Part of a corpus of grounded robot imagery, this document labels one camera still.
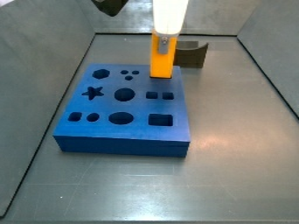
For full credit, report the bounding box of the yellow arch object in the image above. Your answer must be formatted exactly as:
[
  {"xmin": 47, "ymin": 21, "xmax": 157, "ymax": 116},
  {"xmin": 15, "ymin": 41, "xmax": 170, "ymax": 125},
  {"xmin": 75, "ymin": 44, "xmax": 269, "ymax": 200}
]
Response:
[{"xmin": 150, "ymin": 32, "xmax": 178, "ymax": 79}]

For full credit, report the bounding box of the black curved holder stand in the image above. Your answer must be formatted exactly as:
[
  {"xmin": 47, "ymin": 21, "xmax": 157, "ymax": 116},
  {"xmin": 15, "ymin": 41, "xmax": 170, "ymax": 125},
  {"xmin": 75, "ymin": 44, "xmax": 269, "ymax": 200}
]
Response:
[{"xmin": 174, "ymin": 41, "xmax": 210, "ymax": 68}]

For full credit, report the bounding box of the black object at top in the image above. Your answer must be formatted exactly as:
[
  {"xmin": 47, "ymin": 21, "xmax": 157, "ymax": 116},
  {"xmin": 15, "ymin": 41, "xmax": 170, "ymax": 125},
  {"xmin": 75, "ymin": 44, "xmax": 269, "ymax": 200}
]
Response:
[{"xmin": 91, "ymin": 0, "xmax": 129, "ymax": 17}]

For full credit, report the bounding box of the blue foam shape-sorter block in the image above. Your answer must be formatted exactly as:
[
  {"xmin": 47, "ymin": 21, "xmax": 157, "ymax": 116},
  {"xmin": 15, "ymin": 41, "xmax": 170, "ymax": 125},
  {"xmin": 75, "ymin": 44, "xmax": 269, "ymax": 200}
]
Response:
[{"xmin": 54, "ymin": 64, "xmax": 191, "ymax": 158}]

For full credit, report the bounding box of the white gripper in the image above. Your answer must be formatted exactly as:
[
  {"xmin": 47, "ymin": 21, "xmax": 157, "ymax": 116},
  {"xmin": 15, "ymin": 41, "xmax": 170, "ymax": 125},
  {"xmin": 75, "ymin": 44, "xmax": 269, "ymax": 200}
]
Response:
[{"xmin": 154, "ymin": 0, "xmax": 190, "ymax": 54}]

